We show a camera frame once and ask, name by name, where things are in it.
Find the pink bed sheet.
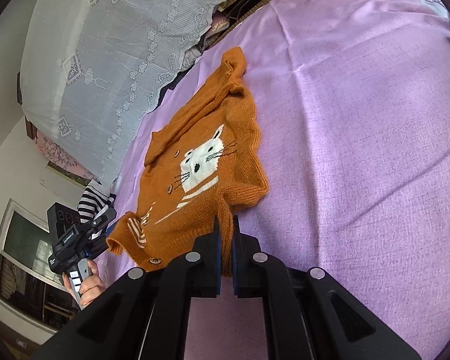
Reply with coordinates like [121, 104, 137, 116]
[115, 0, 450, 359]

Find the white lace cover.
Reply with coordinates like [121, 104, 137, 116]
[20, 0, 226, 185]

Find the black white striped garment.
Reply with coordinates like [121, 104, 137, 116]
[77, 182, 116, 224]

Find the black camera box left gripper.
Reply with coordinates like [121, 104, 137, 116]
[47, 202, 81, 259]

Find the window with white frame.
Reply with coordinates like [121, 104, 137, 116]
[0, 199, 79, 334]

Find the person's left hand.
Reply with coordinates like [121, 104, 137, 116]
[62, 260, 105, 309]

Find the pink floral bedding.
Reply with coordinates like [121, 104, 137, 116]
[24, 117, 94, 185]

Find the orange knit cat cardigan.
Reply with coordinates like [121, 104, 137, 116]
[106, 47, 269, 275]

